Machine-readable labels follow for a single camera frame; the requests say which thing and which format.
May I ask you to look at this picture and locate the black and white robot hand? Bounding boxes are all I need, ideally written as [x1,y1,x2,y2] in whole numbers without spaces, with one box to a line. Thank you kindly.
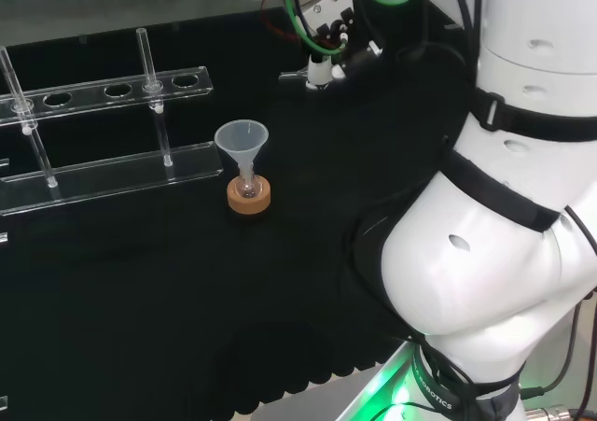
[287,0,385,91]

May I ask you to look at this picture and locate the translucent plastic funnel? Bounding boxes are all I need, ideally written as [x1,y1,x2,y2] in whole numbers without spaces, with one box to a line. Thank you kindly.
[214,119,271,180]

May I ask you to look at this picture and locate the small glass round-bottom flask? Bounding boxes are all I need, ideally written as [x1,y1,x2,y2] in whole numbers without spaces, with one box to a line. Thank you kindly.
[234,168,259,202]

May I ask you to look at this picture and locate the clear acrylic funnel stand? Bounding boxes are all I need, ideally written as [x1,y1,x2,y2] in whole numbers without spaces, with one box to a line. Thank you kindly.
[0,27,225,218]

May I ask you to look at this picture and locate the black bench cloth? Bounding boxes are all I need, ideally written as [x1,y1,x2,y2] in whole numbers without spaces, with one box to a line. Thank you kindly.
[0,0,482,421]

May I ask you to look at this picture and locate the red cable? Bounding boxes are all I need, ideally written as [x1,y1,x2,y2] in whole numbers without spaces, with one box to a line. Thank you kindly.
[259,0,302,45]

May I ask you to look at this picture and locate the green cable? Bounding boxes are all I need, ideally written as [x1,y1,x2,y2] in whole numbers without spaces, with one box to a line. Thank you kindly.
[285,0,426,57]

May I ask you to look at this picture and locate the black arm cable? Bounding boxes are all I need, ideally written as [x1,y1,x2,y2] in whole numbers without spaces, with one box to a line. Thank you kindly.
[395,0,483,96]

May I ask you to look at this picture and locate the cork ring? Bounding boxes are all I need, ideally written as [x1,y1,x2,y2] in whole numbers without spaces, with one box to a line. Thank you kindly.
[227,177,272,217]

